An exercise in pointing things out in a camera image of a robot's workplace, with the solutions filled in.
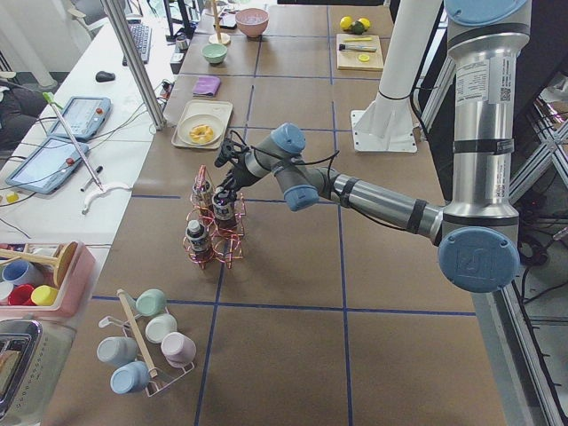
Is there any rear tea bottle in rack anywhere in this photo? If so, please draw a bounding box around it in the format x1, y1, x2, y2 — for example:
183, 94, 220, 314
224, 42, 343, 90
193, 180, 213, 217

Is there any near teach pendant tablet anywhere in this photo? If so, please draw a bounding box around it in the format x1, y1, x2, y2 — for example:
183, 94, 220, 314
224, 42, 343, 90
5, 137, 82, 194

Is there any yellow lemon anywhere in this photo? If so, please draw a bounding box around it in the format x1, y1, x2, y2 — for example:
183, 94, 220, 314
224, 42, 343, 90
358, 18, 371, 30
340, 16, 353, 31

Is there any small metal cup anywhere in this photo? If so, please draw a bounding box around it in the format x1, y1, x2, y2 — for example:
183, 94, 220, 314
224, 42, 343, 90
175, 35, 189, 51

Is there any yellow lemon left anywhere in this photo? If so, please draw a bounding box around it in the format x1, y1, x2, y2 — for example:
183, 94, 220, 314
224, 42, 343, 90
340, 16, 353, 31

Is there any yellow lemon right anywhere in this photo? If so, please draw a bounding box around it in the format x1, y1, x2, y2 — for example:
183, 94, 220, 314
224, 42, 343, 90
358, 18, 371, 30

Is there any white wire mug rack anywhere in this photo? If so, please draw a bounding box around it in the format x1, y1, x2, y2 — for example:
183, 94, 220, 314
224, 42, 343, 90
99, 307, 194, 397

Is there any metal reacher grabber tool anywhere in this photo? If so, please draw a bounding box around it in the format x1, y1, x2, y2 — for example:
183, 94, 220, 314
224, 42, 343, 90
42, 92, 132, 216

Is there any glazed twisted donut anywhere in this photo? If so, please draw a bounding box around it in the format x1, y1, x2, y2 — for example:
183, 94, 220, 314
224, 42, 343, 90
189, 124, 215, 145

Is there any front tea bottle in rack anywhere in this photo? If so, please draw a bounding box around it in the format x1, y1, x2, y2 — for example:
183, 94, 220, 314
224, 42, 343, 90
186, 219, 212, 262

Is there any aluminium frame post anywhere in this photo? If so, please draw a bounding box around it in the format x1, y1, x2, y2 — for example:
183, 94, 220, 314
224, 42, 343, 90
101, 0, 167, 130

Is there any copper wire bottle rack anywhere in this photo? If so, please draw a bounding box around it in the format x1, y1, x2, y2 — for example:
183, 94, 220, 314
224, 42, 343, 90
183, 165, 246, 269

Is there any far teach pendant tablet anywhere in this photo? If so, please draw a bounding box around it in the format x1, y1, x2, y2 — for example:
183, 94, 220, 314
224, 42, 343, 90
60, 96, 112, 142

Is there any green mug on rack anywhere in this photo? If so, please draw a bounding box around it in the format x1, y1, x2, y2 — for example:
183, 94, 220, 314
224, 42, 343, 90
136, 288, 167, 317

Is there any beige round plate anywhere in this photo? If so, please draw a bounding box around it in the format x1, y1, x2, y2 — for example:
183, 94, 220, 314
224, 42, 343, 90
177, 114, 225, 146

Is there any black keyboard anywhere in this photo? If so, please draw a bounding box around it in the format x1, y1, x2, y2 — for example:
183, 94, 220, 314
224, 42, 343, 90
129, 23, 152, 64

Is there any beige serving tray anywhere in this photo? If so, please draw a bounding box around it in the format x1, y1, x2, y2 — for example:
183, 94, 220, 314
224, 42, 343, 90
171, 99, 233, 150

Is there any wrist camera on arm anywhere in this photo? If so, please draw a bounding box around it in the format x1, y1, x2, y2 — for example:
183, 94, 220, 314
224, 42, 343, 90
214, 138, 242, 168

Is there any wooden cutting board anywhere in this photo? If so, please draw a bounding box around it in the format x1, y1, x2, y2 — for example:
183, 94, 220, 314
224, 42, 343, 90
336, 34, 384, 71

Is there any pink mug on rack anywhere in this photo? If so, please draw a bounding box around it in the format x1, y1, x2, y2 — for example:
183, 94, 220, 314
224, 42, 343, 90
161, 332, 197, 368

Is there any white mug on rack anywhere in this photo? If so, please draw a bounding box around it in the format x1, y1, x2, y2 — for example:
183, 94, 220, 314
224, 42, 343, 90
145, 313, 178, 343

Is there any tea bottle in rack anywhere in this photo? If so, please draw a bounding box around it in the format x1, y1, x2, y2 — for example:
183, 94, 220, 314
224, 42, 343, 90
186, 219, 212, 262
193, 180, 213, 217

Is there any purple folded cloth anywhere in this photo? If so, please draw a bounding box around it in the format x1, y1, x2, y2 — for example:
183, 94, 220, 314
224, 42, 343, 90
192, 75, 221, 97

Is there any blue mug on rack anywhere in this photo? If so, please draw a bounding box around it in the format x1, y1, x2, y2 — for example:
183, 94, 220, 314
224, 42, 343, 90
110, 360, 150, 394

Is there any teach pendant tablet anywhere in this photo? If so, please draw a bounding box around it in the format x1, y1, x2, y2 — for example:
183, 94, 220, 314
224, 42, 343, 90
5, 137, 82, 194
60, 96, 112, 142

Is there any grey-blue mug on rack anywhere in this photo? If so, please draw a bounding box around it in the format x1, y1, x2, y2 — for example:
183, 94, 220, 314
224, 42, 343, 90
97, 336, 138, 367

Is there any black computer mouse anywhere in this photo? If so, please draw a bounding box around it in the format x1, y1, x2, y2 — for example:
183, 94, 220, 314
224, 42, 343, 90
95, 71, 115, 83

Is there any green ceramic bowl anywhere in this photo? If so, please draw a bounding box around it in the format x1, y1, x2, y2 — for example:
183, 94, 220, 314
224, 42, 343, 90
201, 43, 228, 65

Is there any black marker pen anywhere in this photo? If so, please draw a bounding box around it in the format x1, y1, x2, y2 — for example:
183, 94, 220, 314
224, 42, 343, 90
80, 165, 104, 193

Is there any small yellow cup on desk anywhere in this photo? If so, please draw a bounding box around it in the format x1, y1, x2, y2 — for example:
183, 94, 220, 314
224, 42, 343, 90
5, 192, 20, 204

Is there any wooden stand with round base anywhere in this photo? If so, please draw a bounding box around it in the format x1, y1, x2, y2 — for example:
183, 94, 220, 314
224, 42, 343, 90
209, 0, 231, 45

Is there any pink bowl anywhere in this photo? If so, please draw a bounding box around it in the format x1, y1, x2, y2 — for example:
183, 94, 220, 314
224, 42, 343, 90
235, 8, 269, 38

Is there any tea bottle dark liquid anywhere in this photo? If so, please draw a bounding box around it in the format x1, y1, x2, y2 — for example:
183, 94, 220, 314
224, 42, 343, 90
212, 194, 237, 229

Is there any yellow cup in bin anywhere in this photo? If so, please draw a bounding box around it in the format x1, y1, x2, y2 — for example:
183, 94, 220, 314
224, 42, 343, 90
30, 285, 59, 306

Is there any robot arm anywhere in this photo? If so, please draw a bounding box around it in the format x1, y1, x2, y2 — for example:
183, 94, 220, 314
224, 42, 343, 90
215, 1, 532, 293

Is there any green lime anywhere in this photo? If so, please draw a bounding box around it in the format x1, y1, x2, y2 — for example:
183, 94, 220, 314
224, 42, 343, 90
351, 21, 366, 35

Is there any blue cup in bin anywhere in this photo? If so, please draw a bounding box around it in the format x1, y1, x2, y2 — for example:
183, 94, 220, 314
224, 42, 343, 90
2, 260, 41, 286

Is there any pink storage bin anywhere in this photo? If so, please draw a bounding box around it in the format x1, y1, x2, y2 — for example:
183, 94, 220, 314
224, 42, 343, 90
1, 241, 95, 318

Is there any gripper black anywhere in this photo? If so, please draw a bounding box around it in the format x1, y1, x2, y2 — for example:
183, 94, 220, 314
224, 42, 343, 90
215, 166, 257, 201

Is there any wooden mug tree in bin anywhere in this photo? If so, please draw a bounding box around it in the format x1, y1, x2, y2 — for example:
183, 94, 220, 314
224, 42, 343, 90
1, 241, 78, 288

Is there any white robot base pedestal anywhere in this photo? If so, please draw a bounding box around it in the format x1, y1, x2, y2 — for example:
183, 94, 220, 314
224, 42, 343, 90
351, 0, 442, 153

